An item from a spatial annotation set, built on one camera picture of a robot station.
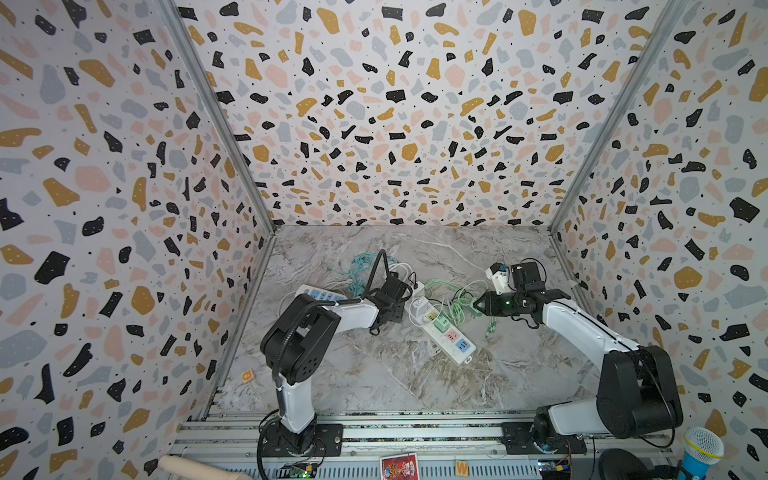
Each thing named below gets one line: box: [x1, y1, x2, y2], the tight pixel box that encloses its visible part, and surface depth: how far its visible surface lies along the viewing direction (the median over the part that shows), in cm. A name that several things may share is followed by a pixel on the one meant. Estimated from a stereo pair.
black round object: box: [598, 448, 649, 480], surface depth 72 cm
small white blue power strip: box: [295, 284, 348, 301], surface depth 99 cm
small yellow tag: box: [456, 461, 469, 477], surface depth 71 cm
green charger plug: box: [434, 314, 450, 333], surface depth 89 cm
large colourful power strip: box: [404, 295, 477, 365], surface depth 92 cm
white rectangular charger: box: [422, 306, 440, 323], surface depth 96 cm
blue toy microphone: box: [678, 426, 724, 480], surface depth 53 cm
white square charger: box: [412, 281, 425, 298], surface depth 95 cm
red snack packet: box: [380, 452, 420, 480], surface depth 70 cm
